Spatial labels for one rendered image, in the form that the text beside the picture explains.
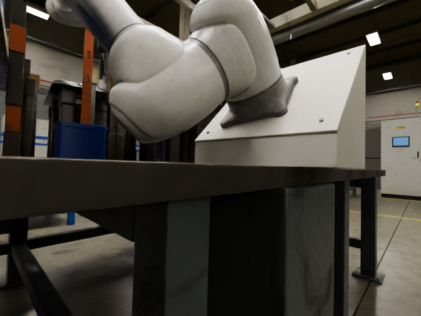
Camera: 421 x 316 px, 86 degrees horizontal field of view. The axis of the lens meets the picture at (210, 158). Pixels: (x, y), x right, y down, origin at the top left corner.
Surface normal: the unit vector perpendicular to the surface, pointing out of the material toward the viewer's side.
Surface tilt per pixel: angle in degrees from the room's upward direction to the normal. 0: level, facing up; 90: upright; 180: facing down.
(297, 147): 90
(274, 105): 56
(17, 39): 90
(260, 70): 115
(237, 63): 109
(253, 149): 90
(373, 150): 90
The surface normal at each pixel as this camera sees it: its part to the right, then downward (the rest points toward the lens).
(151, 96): 0.18, 0.00
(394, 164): -0.69, -0.04
